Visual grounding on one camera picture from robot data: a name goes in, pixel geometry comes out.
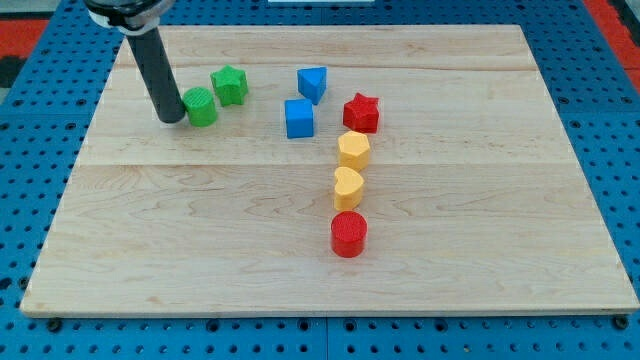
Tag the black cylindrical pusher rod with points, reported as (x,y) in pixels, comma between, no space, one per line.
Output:
(152,61)

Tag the yellow hexagon block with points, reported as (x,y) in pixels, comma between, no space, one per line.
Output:
(353,150)

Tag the yellow heart block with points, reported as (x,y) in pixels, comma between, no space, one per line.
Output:
(348,188)

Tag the green cylinder block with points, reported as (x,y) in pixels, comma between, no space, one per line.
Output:
(200,106)

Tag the green star block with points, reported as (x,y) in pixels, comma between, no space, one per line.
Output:
(230,85)

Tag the blue cube block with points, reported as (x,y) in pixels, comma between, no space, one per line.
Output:
(299,118)

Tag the blue triangle block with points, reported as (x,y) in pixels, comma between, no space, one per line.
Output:
(311,83)

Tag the red star block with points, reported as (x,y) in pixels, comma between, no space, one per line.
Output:
(362,114)

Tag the light wooden board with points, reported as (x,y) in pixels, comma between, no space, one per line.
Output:
(475,202)

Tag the red cylinder block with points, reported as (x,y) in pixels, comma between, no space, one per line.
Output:
(348,234)

